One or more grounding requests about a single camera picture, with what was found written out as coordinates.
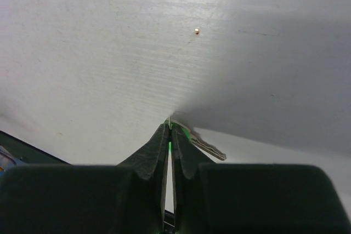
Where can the key with green tag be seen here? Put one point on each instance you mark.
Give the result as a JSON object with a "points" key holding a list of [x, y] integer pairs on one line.
{"points": [[196, 139]]}

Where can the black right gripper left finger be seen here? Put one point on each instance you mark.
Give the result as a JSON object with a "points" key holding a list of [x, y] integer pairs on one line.
{"points": [[65, 198]]}

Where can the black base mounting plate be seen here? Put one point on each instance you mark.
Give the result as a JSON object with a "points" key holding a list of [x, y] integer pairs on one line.
{"points": [[15, 152]]}

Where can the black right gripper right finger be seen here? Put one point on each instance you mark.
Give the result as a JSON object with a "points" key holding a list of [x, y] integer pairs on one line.
{"points": [[250, 198]]}

